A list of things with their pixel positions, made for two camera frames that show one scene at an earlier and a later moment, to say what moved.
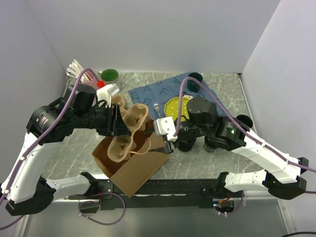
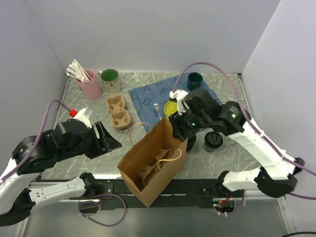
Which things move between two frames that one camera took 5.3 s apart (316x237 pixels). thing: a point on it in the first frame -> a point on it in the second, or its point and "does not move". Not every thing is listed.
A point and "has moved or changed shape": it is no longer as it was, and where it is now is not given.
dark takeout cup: (208, 145) does not move
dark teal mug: (193, 85) does not move
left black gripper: (108, 129) -> (111, 142)
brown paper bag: (129, 175) has moved or changed shape
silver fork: (157, 108) does not move
